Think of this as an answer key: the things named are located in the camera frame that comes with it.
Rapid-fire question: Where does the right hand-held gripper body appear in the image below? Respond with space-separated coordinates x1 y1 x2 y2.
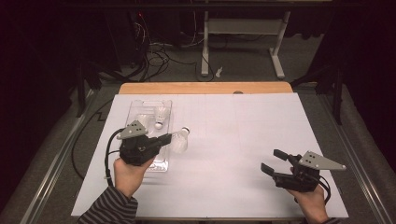
273 150 347 192

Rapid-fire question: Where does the person's right hand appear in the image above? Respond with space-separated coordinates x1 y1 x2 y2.
288 185 330 223

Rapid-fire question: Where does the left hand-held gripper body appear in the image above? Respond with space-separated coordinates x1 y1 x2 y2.
117 119 162 166

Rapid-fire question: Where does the white table cover sheet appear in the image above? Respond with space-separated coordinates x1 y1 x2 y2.
70 92 349 218

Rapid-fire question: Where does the long black floor cable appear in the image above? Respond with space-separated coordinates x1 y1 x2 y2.
71 98 115 181

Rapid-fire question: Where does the right hand-held gripper black cable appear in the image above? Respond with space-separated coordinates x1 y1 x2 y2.
318 175 332 204

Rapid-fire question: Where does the tangle of floor cables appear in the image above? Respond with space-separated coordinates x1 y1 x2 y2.
134 13 216 82

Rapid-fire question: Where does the metal floor rail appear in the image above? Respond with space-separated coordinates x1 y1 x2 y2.
22 88 96 224
317 92 393 224

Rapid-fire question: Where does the black stand leg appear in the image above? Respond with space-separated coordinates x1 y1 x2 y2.
76 60 104 119
290 63 345 125

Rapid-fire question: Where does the white metal stand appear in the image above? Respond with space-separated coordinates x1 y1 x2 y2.
200 10 292 79

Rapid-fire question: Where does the hand-held gripper black cable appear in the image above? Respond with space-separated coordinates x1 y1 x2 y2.
318 175 332 204
104 128 125 188

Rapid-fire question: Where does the dark computer tower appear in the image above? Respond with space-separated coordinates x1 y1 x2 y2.
104 8 148 68

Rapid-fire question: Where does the left hand-held gripper black cable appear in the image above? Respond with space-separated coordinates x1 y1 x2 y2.
104 128 125 188

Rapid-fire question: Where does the person's left hand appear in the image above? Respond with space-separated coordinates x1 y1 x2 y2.
113 157 154 199

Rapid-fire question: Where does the clear plastic box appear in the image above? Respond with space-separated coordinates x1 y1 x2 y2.
125 99 173 173

